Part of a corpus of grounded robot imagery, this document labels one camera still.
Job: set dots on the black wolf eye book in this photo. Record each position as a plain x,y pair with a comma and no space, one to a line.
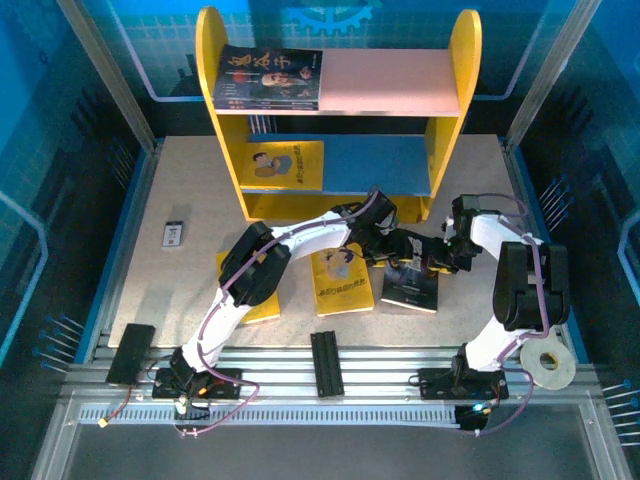
410,292

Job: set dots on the yellow book blue-shirt boy cover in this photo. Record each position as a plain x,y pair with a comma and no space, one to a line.
345,295
265,312

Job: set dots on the dark old man portrait book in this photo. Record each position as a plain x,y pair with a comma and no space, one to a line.
265,108
270,75

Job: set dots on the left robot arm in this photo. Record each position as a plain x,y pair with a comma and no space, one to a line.
310,235

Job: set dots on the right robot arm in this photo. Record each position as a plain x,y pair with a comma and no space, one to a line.
530,285

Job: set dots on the yellow bookshelf with pink shelf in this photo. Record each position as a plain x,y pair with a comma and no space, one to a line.
350,207

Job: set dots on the yellow book backpack man cover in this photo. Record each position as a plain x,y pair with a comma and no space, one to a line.
282,167

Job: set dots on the white tape roll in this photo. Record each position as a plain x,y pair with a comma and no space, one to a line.
547,377

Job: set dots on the small white card box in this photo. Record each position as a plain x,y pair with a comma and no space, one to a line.
173,234

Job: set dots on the black rectangular power box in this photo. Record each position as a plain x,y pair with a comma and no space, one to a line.
130,352

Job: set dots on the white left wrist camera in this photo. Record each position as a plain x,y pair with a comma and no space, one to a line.
386,229

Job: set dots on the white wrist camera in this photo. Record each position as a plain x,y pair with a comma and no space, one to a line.
450,230
386,229

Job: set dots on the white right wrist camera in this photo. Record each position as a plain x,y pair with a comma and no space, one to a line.
450,230

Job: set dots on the aluminium rail bed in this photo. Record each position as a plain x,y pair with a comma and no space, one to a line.
390,360

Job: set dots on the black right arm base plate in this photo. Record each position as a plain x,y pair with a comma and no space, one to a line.
435,387

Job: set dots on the black extrusion bracket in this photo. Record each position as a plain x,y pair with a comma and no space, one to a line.
327,362

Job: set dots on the aluminium frame post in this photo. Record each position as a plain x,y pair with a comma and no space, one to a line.
110,80
545,75

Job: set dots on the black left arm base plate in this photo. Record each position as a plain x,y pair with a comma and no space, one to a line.
225,387

